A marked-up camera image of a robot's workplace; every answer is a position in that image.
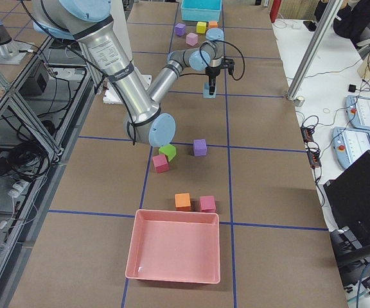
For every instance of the aluminium camera post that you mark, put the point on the aluminium camera post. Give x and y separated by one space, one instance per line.
324 24

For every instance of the purple block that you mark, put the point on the purple block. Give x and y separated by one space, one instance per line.
199 147
180 29

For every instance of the teach pendant far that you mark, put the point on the teach pendant far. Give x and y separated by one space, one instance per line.
358 111

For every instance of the pink plastic tray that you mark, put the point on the pink plastic tray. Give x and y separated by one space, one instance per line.
175 247

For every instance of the cyan plastic tray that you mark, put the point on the cyan plastic tray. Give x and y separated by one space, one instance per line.
201 10

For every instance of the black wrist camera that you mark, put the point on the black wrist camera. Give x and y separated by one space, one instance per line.
228 64

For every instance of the orange block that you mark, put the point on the orange block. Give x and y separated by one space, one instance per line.
183 202
212 24

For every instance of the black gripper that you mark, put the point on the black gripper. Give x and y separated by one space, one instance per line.
212 72

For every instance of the teach pendant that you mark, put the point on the teach pendant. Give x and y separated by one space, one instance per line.
358 111
349 144

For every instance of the orange block left side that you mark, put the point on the orange block left side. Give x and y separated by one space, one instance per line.
212 24

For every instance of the pink-red block near tray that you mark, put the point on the pink-red block near tray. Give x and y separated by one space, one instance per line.
207 204

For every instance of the orange block right side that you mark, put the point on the orange block right side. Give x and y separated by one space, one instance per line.
183 202

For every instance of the pink block left side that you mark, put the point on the pink block left side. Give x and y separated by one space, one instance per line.
191 39

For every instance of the light blue block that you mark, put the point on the light blue block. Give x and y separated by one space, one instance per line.
205 92

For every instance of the metal cylinder weight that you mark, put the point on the metal cylinder weight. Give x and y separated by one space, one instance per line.
299 101

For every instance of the teach pendant near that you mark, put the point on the teach pendant near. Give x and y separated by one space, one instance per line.
349 144

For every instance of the red block beside green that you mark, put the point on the red block beside green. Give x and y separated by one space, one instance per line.
160 163

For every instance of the black laptop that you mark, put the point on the black laptop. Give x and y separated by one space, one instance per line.
349 194

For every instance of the purple block left side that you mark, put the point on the purple block left side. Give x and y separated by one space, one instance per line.
180 29

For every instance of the yellow block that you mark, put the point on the yellow block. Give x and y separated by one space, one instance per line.
201 27

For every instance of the purple block right side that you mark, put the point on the purple block right side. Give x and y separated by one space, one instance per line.
199 147

